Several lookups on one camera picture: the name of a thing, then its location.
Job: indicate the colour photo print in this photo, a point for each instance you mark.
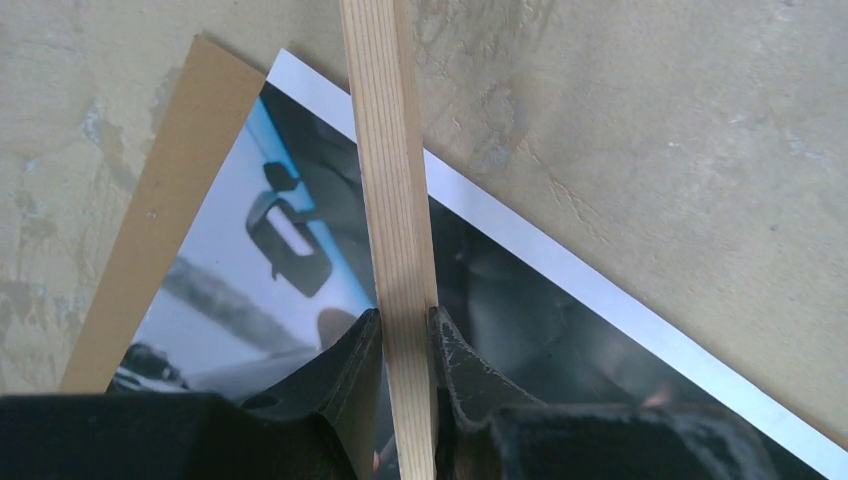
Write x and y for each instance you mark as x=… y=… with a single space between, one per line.
x=276 y=266

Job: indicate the brown backing board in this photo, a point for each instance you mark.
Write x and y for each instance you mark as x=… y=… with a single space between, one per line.
x=211 y=100

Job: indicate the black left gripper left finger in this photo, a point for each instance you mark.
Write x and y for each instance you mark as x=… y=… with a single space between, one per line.
x=317 y=423

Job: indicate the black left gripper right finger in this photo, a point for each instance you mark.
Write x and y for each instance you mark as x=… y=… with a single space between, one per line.
x=490 y=428

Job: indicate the white wooden picture frame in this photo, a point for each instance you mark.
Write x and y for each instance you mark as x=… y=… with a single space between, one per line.
x=388 y=134

